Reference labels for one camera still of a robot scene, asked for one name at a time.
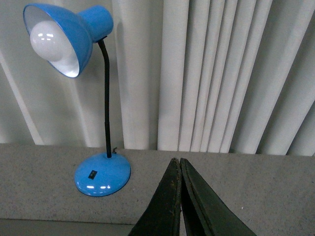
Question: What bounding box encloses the right gripper dark left finger camera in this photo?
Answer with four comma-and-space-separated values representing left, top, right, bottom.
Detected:
129, 158, 182, 236

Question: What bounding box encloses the white curtain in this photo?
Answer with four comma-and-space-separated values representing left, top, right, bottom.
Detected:
0, 0, 315, 156

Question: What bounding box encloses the right gripper dark right finger camera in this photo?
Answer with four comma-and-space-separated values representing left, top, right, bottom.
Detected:
180, 158, 255, 236

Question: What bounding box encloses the blue desk lamp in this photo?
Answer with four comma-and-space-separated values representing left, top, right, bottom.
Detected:
23, 3, 131, 197

